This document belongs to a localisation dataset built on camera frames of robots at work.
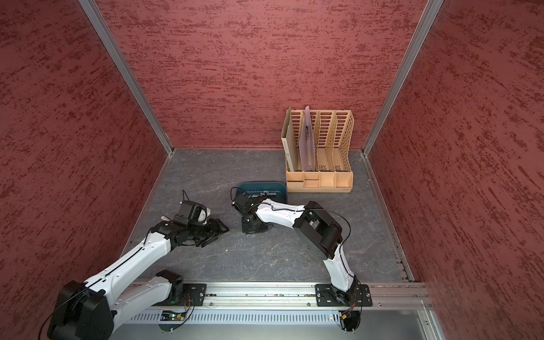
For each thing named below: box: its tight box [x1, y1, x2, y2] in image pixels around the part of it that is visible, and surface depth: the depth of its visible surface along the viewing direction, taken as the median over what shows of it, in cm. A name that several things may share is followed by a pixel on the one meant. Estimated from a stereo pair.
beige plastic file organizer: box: [286, 109, 355, 193], surface depth 105 cm
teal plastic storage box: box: [236, 182, 288, 203], surface depth 102 cm
